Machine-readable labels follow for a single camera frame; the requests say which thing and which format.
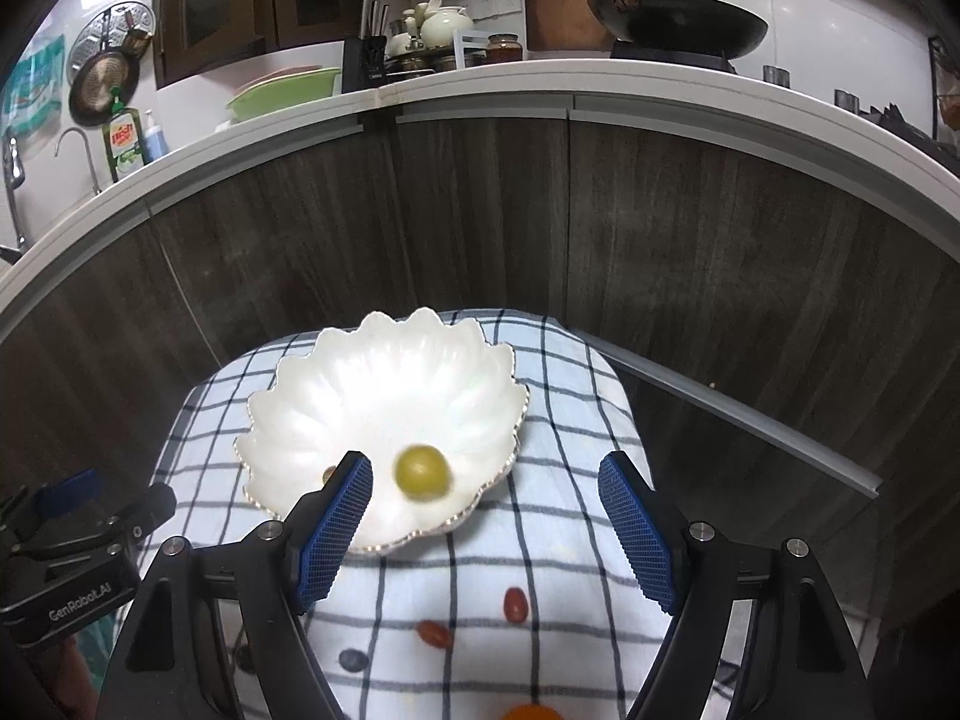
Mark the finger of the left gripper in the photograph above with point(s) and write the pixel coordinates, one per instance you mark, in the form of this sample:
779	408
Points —
123	532
59	499

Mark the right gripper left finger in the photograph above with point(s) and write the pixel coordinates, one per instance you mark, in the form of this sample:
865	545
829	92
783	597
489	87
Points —
171	662

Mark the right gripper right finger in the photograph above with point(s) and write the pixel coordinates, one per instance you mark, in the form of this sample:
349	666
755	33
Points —
799	660

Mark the yellow-green round fruit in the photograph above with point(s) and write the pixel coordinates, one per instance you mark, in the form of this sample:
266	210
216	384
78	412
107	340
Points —
421	472

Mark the red oblong grape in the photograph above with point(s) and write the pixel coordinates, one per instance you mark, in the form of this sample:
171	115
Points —
515	605
435	635

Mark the orange mandarin with stem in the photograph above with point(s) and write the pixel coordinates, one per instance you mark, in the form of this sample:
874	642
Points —
532	712

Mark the chrome kitchen faucet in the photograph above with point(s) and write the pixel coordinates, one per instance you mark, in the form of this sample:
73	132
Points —
42	188

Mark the white kitchen countertop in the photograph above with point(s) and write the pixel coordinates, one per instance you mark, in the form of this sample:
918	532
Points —
773	123

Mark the dark blue blueberry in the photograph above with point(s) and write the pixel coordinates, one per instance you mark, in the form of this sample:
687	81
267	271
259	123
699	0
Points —
353	661

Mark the white scalloped ceramic bowl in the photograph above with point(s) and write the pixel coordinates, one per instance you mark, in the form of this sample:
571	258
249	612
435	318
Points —
378	389

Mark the white black checkered cloth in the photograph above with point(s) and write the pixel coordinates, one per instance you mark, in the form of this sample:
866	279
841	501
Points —
591	637

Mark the dark wood cabinet fronts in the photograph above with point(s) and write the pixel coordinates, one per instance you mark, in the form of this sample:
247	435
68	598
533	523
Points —
782	292

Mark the green dish soap bottle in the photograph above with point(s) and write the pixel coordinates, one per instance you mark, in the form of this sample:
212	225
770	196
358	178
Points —
123	139

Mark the hanging frying pan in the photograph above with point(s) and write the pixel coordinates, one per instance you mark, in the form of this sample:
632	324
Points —
112	72

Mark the green plastic basin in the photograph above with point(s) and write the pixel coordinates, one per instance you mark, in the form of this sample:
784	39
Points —
288	87

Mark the white ceramic teapot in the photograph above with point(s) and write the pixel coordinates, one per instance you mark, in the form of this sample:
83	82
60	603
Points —
431	25

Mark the black wok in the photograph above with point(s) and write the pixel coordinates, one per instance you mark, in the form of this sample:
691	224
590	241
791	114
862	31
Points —
703	27

